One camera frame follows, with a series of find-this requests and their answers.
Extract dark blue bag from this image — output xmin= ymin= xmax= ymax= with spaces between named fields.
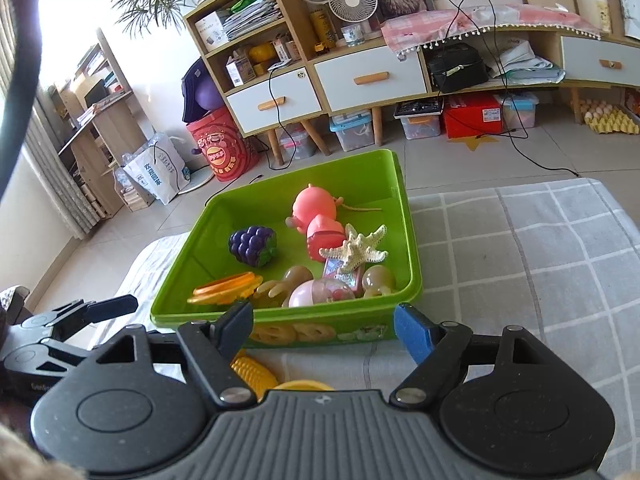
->
xmin=180 ymin=56 xmax=217 ymax=124

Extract beige rubber hand toy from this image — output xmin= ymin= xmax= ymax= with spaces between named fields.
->
xmin=252 ymin=265 xmax=315 ymax=309

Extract row of eggs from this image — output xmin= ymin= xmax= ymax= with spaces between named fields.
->
xmin=579 ymin=100 xmax=628 ymax=123

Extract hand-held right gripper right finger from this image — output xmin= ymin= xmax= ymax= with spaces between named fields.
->
xmin=390 ymin=303 xmax=571 ymax=408

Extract yellow star sticker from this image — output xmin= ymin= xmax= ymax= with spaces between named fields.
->
xmin=462 ymin=133 xmax=502 ymax=152

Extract purple toy grapes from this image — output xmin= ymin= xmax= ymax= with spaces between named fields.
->
xmin=229 ymin=226 xmax=277 ymax=267

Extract red bucket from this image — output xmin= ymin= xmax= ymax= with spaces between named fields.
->
xmin=186 ymin=107 xmax=261 ymax=183

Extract striped window curtain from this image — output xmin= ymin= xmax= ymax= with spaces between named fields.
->
xmin=0 ymin=0 xmax=96 ymax=241

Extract yellow toy corn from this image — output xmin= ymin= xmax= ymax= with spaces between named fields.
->
xmin=229 ymin=349 xmax=282 ymax=402

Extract orange plastic toy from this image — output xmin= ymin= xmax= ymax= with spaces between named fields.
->
xmin=187 ymin=271 xmax=264 ymax=307

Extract stack of books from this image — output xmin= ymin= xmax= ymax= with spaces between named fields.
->
xmin=116 ymin=180 xmax=156 ymax=212

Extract black bag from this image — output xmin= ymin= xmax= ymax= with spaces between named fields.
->
xmin=427 ymin=42 xmax=490 ymax=94

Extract green plastic box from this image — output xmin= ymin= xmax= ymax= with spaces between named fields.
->
xmin=150 ymin=149 xmax=423 ymax=350

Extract beige starfish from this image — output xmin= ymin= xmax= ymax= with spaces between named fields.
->
xmin=319 ymin=223 xmax=389 ymax=277

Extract yellow toy pot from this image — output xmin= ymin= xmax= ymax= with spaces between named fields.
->
xmin=270 ymin=379 xmax=337 ymax=395

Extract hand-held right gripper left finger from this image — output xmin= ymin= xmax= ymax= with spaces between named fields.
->
xmin=75 ymin=300 xmax=257 ymax=408

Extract blue-lidded storage box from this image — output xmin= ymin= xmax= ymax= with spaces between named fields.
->
xmin=329 ymin=110 xmax=376 ymax=152

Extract black book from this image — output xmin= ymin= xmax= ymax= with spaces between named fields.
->
xmin=393 ymin=97 xmax=445 ymax=121

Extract small white fan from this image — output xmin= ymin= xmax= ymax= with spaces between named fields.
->
xmin=328 ymin=0 xmax=379 ymax=47

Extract grey checked blanket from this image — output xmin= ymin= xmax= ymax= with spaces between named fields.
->
xmin=92 ymin=177 xmax=640 ymax=411

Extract purple ball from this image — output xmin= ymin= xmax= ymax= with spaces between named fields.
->
xmin=196 ymin=84 xmax=227 ymax=112

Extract clear storage box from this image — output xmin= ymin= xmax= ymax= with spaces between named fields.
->
xmin=499 ymin=92 xmax=542 ymax=132
xmin=398 ymin=115 xmax=443 ymax=142
xmin=278 ymin=127 xmax=318 ymax=167

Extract small cardboard box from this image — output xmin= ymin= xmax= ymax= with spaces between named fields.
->
xmin=225 ymin=47 xmax=257 ymax=87

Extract white drawer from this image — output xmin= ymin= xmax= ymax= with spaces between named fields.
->
xmin=225 ymin=66 xmax=324 ymax=136
xmin=313 ymin=45 xmax=431 ymax=114
xmin=560 ymin=34 xmax=640 ymax=89

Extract red cardboard box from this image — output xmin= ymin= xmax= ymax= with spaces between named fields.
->
xmin=442 ymin=92 xmax=503 ymax=140

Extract white cardboard box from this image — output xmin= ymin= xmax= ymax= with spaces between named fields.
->
xmin=193 ymin=10 xmax=232 ymax=53

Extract black cable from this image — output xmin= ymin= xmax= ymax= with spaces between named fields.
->
xmin=260 ymin=62 xmax=301 ymax=181
xmin=435 ymin=0 xmax=581 ymax=178

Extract pink and clear capsule ball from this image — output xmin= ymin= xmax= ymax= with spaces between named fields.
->
xmin=288 ymin=279 xmax=357 ymax=309

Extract yellow can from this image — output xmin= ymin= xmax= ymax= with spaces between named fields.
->
xmin=309 ymin=9 xmax=338 ymax=53

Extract red plastic toy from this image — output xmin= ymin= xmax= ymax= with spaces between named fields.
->
xmin=305 ymin=214 xmax=347 ymax=263

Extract beige round rubber toy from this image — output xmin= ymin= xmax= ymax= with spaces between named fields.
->
xmin=361 ymin=265 xmax=399 ymax=298

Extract pink tasselled cloth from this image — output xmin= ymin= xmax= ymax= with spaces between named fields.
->
xmin=381 ymin=4 xmax=601 ymax=55

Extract pink card box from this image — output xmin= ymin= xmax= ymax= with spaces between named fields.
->
xmin=322 ymin=257 xmax=367 ymax=297

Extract white shopping bag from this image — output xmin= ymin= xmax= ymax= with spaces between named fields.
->
xmin=122 ymin=132 xmax=192 ymax=206

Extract pink round pig toy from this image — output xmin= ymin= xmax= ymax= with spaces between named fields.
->
xmin=286 ymin=186 xmax=383 ymax=235

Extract white round fan base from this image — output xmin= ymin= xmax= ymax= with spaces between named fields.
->
xmin=172 ymin=166 xmax=221 ymax=197

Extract wooden desk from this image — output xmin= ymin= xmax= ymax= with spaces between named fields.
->
xmin=50 ymin=27 xmax=157 ymax=218

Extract wooden cabinet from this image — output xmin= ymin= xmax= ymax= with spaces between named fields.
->
xmin=182 ymin=0 xmax=640 ymax=157

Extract stack of papers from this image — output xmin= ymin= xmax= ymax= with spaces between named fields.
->
xmin=221 ymin=0 xmax=287 ymax=42

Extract white folded cloth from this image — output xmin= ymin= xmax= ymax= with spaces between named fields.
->
xmin=489 ymin=40 xmax=567 ymax=86

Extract yellow toy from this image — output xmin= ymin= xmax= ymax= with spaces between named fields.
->
xmin=248 ymin=43 xmax=277 ymax=65

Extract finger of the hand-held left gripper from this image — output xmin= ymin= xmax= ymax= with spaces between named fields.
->
xmin=44 ymin=336 xmax=118 ymax=368
xmin=22 ymin=295 xmax=139 ymax=343

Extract yellow egg tray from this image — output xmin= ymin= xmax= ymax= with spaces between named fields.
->
xmin=582 ymin=110 xmax=640 ymax=136

